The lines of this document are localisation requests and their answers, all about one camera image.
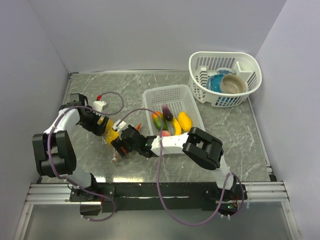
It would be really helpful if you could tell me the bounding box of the clear zip top bag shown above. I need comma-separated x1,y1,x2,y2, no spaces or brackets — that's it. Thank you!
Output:
98,117,142,162

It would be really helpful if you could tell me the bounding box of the blue white patterned plate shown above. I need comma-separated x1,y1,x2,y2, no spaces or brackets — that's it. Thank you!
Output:
216,67,236,75

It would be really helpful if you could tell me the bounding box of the aluminium rail frame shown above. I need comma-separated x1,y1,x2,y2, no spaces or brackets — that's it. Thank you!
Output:
14,177,302,240

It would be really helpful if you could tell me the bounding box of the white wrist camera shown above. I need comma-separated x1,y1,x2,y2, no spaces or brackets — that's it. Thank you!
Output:
92,100,109,112
112,119,128,132

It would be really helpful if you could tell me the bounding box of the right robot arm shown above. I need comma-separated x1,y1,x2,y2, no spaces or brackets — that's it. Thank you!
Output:
111,123,237,201

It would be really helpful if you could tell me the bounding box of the white rectangular perforated basket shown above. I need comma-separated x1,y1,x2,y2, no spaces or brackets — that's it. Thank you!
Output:
142,84,205,131

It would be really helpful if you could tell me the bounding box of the fake yellow banana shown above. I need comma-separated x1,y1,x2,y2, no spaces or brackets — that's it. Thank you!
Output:
170,118,182,136

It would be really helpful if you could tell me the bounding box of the fake yellow bell pepper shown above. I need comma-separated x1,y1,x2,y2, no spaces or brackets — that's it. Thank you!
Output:
105,119,119,145

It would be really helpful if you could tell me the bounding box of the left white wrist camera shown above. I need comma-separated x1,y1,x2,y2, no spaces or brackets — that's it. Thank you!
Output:
92,100,109,112

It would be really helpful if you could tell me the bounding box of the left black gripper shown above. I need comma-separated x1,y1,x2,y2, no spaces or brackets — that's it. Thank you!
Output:
78,106,109,136

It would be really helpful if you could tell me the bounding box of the fake green orange mango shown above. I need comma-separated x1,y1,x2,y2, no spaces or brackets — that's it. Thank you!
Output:
152,111,168,131

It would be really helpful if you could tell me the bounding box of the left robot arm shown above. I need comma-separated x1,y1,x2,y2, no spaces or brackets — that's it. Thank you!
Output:
32,93,109,201

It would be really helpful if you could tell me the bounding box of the fake pink peach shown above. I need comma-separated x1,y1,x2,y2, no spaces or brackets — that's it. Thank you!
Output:
159,130,171,137

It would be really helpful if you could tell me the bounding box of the fake purple eggplant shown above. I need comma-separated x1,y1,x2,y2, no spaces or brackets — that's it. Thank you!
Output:
162,103,174,122

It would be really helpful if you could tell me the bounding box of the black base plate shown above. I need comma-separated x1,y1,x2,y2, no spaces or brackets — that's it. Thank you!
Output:
69,182,248,216

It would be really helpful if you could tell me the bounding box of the beige bowl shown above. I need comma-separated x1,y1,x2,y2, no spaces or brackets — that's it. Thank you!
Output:
220,74,247,94

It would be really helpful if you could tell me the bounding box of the white round dish rack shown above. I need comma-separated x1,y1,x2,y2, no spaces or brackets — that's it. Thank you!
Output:
188,51,262,108

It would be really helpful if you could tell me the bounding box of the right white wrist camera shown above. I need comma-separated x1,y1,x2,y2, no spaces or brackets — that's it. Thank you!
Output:
112,119,128,132

